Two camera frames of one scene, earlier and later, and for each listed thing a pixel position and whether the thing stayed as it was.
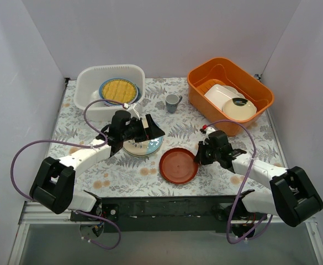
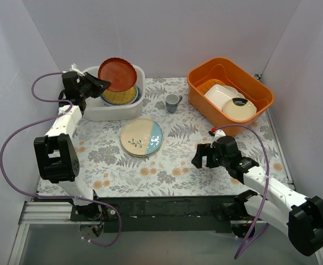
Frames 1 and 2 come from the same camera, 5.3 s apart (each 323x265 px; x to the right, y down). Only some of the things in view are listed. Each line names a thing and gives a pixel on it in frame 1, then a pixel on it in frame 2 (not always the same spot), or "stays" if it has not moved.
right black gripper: [204, 155] stays
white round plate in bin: [233, 90] stays
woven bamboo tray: [119, 90] stays
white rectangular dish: [218, 95] stays
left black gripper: [145, 128] to [90, 85]
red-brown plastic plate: [178, 165] to [121, 74]
